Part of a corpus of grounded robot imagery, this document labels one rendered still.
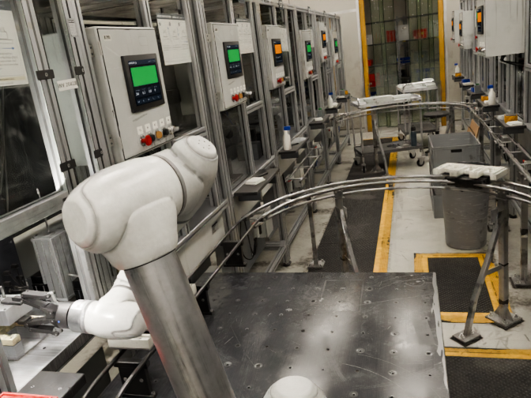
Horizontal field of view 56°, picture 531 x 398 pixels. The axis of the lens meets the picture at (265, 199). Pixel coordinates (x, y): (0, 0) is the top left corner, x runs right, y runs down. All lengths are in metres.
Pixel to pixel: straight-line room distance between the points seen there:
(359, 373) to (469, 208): 2.56
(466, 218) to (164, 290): 3.34
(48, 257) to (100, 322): 0.49
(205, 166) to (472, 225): 3.28
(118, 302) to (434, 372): 0.94
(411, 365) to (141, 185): 1.09
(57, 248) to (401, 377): 1.18
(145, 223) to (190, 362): 0.26
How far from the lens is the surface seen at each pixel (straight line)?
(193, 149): 0.96
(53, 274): 1.86
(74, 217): 0.88
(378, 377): 1.63
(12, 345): 1.63
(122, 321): 1.39
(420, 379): 1.62
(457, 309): 3.32
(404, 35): 11.15
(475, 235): 4.12
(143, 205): 0.87
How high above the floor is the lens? 1.65
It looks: 16 degrees down
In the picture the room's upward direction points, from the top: 8 degrees counter-clockwise
